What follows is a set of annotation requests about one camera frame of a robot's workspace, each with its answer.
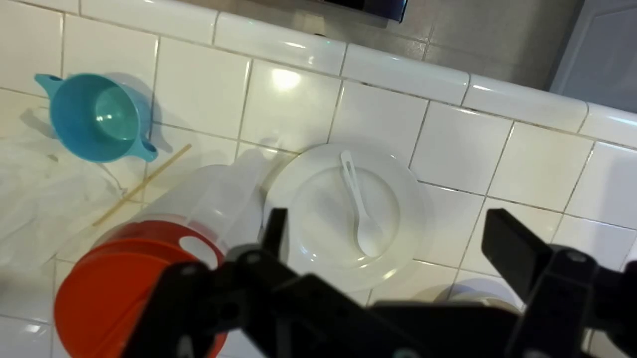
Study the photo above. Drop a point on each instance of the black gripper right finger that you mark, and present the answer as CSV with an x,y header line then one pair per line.
x,y
515,250

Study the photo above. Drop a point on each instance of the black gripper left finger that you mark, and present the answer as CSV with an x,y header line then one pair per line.
x,y
276,230

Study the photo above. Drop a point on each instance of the white plastic spoon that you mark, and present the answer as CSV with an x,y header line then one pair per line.
x,y
370,232

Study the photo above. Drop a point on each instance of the white round plate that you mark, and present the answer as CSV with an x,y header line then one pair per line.
x,y
322,236

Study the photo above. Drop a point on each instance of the blue plastic bowl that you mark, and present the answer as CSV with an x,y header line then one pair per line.
x,y
97,117

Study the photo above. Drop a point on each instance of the clear pitcher with red lid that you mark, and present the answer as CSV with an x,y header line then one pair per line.
x,y
204,216

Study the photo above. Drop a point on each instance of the thin wooden stick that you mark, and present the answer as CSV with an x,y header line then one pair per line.
x,y
143,185

